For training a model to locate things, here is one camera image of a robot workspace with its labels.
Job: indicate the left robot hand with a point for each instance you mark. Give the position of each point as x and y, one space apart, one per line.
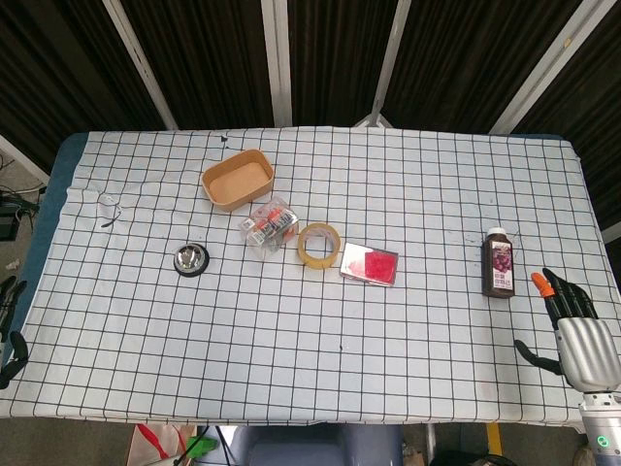
10 340

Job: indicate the green plastic object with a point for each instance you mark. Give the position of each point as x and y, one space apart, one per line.
202 445

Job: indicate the yellow tape roll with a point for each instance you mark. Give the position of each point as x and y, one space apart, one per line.
318 245

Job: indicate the dark juice bottle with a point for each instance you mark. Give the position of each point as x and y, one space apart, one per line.
499 263

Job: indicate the black folding screen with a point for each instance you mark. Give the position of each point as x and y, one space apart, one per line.
335 58

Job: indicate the red and white bag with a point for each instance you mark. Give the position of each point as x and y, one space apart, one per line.
155 444

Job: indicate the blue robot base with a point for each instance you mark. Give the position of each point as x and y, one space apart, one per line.
315 446

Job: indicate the white checkered tablecloth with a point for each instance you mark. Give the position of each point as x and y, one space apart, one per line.
310 340

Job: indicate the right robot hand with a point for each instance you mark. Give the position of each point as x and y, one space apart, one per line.
582 335

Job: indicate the red and silver card box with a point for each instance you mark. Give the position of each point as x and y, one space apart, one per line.
370 265

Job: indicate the brown paper food box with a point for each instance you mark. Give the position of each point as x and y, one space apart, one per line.
238 180

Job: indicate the clear plastic snack package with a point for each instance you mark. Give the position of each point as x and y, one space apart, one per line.
270 227

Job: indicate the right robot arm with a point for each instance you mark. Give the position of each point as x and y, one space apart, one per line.
601 422

